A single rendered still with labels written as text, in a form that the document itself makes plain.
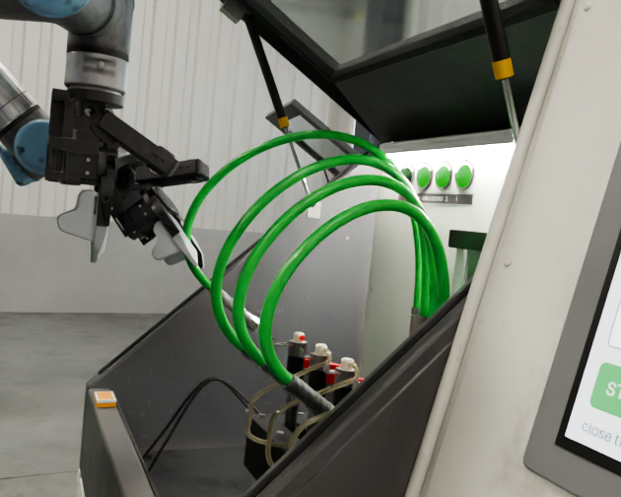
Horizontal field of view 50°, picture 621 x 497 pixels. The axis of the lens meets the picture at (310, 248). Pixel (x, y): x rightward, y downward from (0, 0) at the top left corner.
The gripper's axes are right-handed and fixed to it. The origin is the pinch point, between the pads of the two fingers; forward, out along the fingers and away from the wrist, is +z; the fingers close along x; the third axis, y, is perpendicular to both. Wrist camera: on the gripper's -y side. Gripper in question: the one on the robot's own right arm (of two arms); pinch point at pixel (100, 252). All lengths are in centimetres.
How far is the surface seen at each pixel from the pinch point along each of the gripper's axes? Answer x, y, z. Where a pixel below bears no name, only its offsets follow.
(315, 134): -6.6, -31.4, -19.9
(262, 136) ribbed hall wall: -676, -251, -95
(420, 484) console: 36.6, -27.1, 17.3
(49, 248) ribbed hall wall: -645, -20, 53
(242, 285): 16.6, -14.1, 1.3
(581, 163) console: 45, -34, -14
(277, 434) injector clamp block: 4.3, -25.2, 23.6
